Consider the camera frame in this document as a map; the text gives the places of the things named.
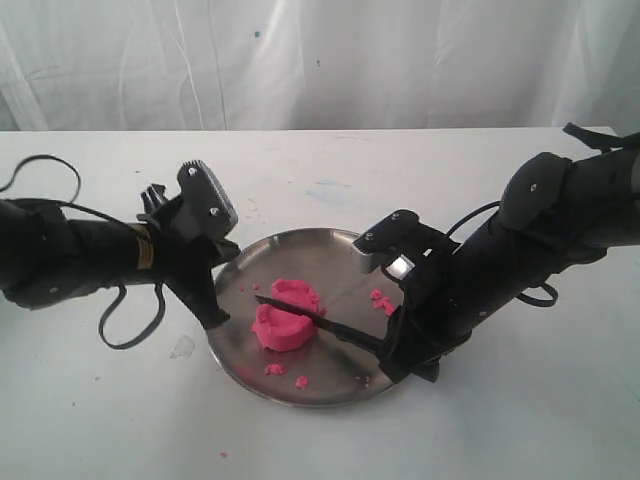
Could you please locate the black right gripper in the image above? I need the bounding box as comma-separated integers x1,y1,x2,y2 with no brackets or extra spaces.
377,266,471,383

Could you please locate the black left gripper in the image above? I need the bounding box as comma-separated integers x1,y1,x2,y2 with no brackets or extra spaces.
149,219,240,330

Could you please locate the black knife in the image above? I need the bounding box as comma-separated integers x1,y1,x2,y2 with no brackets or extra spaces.
255,295,394,355

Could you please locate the pink dough lump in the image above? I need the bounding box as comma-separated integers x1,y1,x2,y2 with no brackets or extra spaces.
251,278,326,352

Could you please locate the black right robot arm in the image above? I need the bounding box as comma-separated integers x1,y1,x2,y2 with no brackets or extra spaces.
376,123,639,383

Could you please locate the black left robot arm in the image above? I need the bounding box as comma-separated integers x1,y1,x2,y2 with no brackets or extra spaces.
1,196,239,330

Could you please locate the pink sand crumb pile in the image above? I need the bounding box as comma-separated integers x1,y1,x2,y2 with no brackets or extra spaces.
370,289,396,317

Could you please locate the round steel tray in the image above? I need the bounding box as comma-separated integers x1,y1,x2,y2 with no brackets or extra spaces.
208,228,402,407

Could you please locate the white backdrop cloth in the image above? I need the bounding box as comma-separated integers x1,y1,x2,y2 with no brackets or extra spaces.
1,1,639,134

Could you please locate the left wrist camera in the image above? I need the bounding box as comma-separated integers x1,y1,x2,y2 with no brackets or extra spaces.
137,160,238,242

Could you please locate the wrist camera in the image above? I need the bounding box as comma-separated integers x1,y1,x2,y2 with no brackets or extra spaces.
137,160,238,242
352,209,460,284

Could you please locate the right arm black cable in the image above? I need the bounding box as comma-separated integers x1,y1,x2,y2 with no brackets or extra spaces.
444,199,559,311

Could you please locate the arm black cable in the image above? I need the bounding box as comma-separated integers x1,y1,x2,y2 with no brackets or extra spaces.
0,154,169,350
444,199,559,311

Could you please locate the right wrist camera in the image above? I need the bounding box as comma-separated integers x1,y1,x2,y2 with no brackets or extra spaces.
352,209,460,284

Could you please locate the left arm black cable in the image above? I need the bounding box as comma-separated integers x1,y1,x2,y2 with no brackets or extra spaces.
0,154,169,350

